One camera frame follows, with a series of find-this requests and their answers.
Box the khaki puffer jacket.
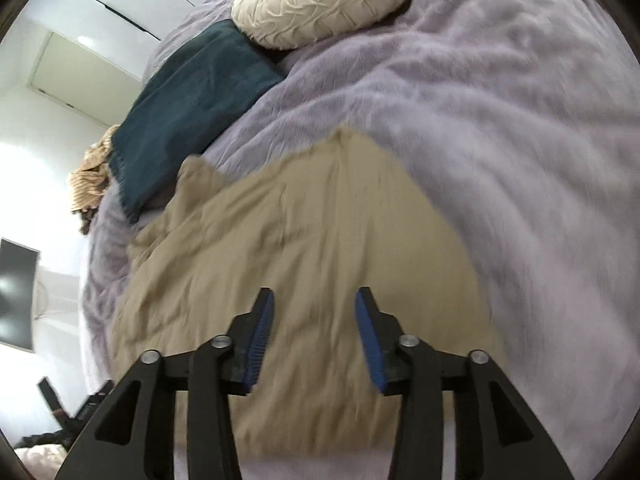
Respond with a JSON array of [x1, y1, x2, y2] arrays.
[[110, 127, 507, 458]]

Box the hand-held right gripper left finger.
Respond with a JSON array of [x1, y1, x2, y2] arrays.
[[54, 287, 275, 480]]

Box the lilac fluffy blanket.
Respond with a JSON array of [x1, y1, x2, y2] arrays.
[[77, 0, 640, 480]]

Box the folded dark blue jeans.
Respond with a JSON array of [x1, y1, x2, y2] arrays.
[[107, 18, 288, 225]]

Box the striped beige garment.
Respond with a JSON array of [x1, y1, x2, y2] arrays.
[[67, 124, 123, 236]]

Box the wall-mounted monitor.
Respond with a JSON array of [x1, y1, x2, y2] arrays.
[[0, 238, 40, 352]]

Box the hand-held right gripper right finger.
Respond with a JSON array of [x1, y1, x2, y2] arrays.
[[355, 287, 577, 480]]

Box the white wardrobe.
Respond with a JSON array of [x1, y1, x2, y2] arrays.
[[27, 0, 251, 126]]

